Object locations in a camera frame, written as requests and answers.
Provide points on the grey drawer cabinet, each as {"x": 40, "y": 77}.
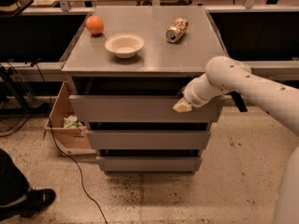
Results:
{"x": 160, "y": 68}

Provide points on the grey drawer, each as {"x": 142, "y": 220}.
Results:
{"x": 149, "y": 164}
{"x": 99, "y": 108}
{"x": 148, "y": 139}

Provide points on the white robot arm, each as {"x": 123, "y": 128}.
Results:
{"x": 281, "y": 102}

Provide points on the crumpled paper in box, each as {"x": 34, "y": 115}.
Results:
{"x": 70, "y": 122}

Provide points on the gold soda can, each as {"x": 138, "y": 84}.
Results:
{"x": 176, "y": 30}

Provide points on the grey bottom drawer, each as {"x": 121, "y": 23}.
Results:
{"x": 149, "y": 164}

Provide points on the cardboard box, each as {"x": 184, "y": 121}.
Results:
{"x": 69, "y": 132}

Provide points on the grey middle drawer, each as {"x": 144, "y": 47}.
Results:
{"x": 148, "y": 139}

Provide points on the black shoe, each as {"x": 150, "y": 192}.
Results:
{"x": 37, "y": 200}

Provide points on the black tripod stand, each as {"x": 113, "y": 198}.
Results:
{"x": 20, "y": 90}

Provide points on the grey top drawer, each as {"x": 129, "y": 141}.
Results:
{"x": 99, "y": 108}

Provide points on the white paper bowl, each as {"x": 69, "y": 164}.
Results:
{"x": 124, "y": 46}

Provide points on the orange fruit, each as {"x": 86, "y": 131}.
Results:
{"x": 94, "y": 25}

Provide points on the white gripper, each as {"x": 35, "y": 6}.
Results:
{"x": 192, "y": 94}

